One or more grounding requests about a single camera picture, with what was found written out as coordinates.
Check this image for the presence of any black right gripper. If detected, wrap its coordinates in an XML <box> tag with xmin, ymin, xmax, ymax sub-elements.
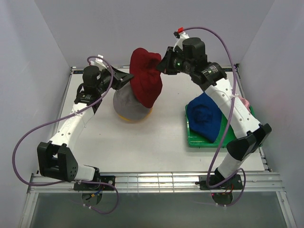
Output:
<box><xmin>155</xmin><ymin>47</ymin><xmax>193</xmax><ymax>76</ymax></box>

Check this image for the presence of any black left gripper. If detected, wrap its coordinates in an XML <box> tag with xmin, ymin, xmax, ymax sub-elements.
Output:
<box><xmin>96</xmin><ymin>65</ymin><xmax>134</xmax><ymax>94</ymax></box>

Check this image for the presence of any dark red beanie hat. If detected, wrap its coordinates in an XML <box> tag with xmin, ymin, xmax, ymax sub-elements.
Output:
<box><xmin>130</xmin><ymin>47</ymin><xmax>162</xmax><ymax>108</ymax></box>

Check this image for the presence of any grey bucket hat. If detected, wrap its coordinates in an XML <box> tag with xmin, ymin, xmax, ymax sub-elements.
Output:
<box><xmin>113</xmin><ymin>82</ymin><xmax>150</xmax><ymax>119</ymax></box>

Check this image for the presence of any yellow bucket hat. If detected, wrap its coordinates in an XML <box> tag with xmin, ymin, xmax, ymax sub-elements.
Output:
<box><xmin>118</xmin><ymin>108</ymin><xmax>153</xmax><ymax>123</ymax></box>

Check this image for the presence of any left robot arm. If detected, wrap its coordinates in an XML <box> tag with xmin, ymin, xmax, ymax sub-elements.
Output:
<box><xmin>37</xmin><ymin>66</ymin><xmax>133</xmax><ymax>190</ymax></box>

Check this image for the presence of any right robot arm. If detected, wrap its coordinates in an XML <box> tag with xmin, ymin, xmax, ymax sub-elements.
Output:
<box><xmin>157</xmin><ymin>33</ymin><xmax>272</xmax><ymax>189</ymax></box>

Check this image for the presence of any blue beanie hat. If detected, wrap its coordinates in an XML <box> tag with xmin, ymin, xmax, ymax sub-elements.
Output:
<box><xmin>186</xmin><ymin>93</ymin><xmax>222</xmax><ymax>143</ymax></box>

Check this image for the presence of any green plastic tray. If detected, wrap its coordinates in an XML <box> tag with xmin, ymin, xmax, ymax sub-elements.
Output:
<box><xmin>185</xmin><ymin>93</ymin><xmax>261</xmax><ymax>148</ymax></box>

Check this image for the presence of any pink hat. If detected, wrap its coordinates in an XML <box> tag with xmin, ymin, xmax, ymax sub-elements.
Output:
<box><xmin>239</xmin><ymin>96</ymin><xmax>250</xmax><ymax>111</ymax></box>

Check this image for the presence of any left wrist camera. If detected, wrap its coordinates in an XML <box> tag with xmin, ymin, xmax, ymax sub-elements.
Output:
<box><xmin>90</xmin><ymin>55</ymin><xmax>106</xmax><ymax>70</ymax></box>

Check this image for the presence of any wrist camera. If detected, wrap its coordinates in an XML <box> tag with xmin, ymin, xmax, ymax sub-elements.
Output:
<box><xmin>173</xmin><ymin>27</ymin><xmax>190</xmax><ymax>52</ymax></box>
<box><xmin>90</xmin><ymin>55</ymin><xmax>106</xmax><ymax>70</ymax></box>

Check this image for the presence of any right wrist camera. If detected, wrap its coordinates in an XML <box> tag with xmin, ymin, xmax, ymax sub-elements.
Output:
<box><xmin>173</xmin><ymin>27</ymin><xmax>190</xmax><ymax>52</ymax></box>

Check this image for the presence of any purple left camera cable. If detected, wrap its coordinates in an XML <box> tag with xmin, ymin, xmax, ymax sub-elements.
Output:
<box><xmin>12</xmin><ymin>56</ymin><xmax>120</xmax><ymax>215</ymax></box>

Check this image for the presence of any purple camera cable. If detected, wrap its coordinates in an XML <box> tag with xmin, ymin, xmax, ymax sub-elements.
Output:
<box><xmin>12</xmin><ymin>56</ymin><xmax>120</xmax><ymax>215</ymax></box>
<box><xmin>177</xmin><ymin>26</ymin><xmax>246</xmax><ymax>208</ymax></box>

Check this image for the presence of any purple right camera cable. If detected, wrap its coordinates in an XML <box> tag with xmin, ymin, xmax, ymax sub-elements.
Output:
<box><xmin>177</xmin><ymin>26</ymin><xmax>246</xmax><ymax>208</ymax></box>

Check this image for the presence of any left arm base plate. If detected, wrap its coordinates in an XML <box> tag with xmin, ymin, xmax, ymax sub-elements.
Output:
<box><xmin>73</xmin><ymin>175</ymin><xmax>116</xmax><ymax>191</ymax></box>

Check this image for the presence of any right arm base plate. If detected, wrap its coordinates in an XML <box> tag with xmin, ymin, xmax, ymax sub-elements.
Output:
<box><xmin>196</xmin><ymin>173</ymin><xmax>246</xmax><ymax>190</ymax></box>

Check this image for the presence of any aluminium front rail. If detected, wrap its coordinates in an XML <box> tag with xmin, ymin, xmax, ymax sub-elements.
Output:
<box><xmin>26</xmin><ymin>172</ymin><xmax>285</xmax><ymax>194</ymax></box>

